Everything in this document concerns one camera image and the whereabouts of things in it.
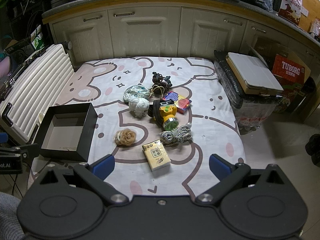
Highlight black shelving unit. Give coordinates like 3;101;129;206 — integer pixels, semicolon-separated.
0;0;52;43

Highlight lilac puffer jacket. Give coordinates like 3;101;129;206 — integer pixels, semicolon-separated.
0;55;13;85

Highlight black cable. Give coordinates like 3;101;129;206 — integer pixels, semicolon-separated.
9;174;28;198

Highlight green white box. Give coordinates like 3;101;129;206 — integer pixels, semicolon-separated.
30;26;47;50

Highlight braided rope bundle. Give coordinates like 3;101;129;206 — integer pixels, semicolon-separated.
159;124;193;145

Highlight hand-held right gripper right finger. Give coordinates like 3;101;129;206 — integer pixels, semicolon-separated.
195;154;287;205

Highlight grey flat case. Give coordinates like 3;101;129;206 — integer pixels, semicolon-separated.
229;52;284;90

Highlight dark ruffled scrunchie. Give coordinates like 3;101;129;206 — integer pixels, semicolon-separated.
152;72;172;89

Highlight black box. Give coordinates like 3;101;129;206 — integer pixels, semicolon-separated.
40;102;98;162

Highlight colourful patterned small box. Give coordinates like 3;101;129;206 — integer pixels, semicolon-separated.
162;91;192;115

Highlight dark object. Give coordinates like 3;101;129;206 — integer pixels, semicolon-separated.
305;134;320;166

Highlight red cardboard carton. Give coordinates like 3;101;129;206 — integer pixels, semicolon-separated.
271;54;312;84

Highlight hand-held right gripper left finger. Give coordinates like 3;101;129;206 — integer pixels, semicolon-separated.
35;154;129;205

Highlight bear printed blanket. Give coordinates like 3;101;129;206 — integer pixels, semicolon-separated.
30;56;247;197

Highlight person's grey clothing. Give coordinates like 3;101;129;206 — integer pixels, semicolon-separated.
0;192;24;240

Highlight red green printed carton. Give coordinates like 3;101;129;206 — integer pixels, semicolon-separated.
272;79;304;113

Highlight blue white fabric pouch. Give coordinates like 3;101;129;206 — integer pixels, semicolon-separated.
123;85;150;103

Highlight black flat carton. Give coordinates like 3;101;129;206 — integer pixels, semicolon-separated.
5;39;34;54

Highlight black bin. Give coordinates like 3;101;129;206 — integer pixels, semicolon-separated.
291;76;317;123

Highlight white ribbed suitcase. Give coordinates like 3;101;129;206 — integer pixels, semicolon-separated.
0;41;75;144

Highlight yellow tissue packet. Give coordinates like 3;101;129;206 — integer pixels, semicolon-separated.
142;140;172;172

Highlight white fluffy scrunchie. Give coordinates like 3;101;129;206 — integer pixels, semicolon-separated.
129;97;150;118

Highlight red white printed carton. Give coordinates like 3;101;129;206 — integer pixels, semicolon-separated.
278;0;303;26

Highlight yellow headlamp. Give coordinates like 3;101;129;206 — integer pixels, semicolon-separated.
147;99;179;130

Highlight beige flower hair clip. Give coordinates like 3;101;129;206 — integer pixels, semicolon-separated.
114;128;137;147

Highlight cream cabinet door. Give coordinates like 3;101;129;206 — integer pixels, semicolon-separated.
108;6;181;58
246;20;310;63
51;11;110;67
180;7;248;58

